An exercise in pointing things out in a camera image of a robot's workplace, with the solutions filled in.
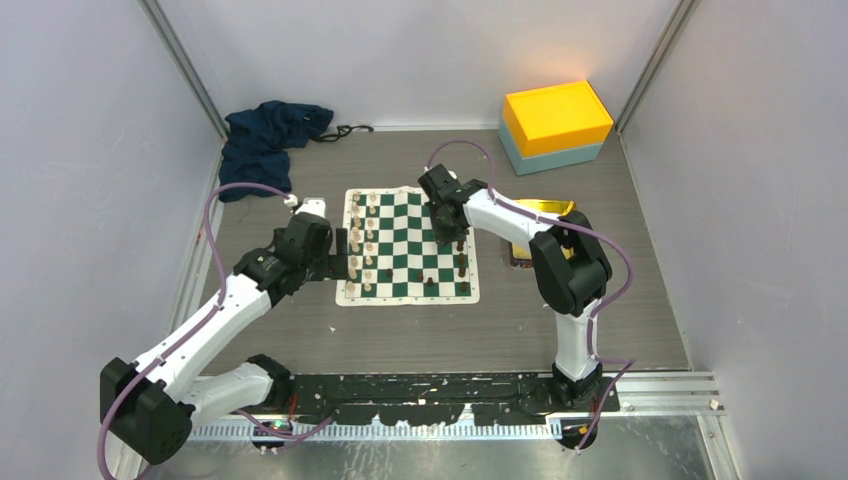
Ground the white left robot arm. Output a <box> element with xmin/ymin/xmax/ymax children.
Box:
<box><xmin>99</xmin><ymin>198</ymin><xmax>346</xmax><ymax>465</ymax></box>

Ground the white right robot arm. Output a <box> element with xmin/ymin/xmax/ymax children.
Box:
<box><xmin>418</xmin><ymin>165</ymin><xmax>612</xmax><ymax>411</ymax></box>

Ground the green white chess mat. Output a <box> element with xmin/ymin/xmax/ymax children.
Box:
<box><xmin>335</xmin><ymin>186</ymin><xmax>481</xmax><ymax>307</ymax></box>

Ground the gold metal tin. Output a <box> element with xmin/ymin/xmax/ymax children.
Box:
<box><xmin>508</xmin><ymin>199</ymin><xmax>578</xmax><ymax>269</ymax></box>

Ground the dark blue cloth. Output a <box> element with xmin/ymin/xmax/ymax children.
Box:
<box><xmin>218</xmin><ymin>100</ymin><xmax>334</xmax><ymax>193</ymax></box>

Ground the yellow and blue box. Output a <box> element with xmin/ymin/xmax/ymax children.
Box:
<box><xmin>498</xmin><ymin>80</ymin><xmax>614</xmax><ymax>176</ymax></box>

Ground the black cord on table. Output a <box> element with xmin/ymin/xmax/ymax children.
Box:
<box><xmin>312</xmin><ymin>124</ymin><xmax>375</xmax><ymax>144</ymax></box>

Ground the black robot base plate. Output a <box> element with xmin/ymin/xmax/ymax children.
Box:
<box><xmin>249</xmin><ymin>372</ymin><xmax>621</xmax><ymax>447</ymax></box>

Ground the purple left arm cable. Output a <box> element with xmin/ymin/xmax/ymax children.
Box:
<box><xmin>96</xmin><ymin>182</ymin><xmax>299</xmax><ymax>480</ymax></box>

